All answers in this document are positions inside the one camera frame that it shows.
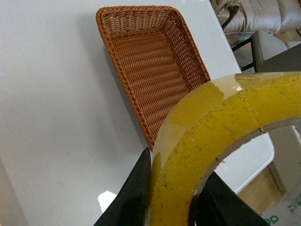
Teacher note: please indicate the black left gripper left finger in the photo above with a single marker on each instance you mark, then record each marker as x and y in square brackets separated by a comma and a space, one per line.
[130, 205]

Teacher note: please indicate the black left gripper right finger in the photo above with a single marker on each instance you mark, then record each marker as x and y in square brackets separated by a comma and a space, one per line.
[218, 205]

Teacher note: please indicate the yellow tape roll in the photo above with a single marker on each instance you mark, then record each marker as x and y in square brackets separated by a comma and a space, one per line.
[206, 126]

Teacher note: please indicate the brown wicker basket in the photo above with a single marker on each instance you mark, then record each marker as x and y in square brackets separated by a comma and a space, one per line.
[156, 59]

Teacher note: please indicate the cardboard box with green print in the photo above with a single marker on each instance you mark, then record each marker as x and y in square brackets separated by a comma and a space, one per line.
[288, 211]

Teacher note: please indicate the grey stool with black legs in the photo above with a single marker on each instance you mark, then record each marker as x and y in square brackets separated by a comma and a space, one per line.
[270, 54]

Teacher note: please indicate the white cushions pile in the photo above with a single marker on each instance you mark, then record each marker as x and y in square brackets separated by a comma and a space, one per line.
[241, 18]

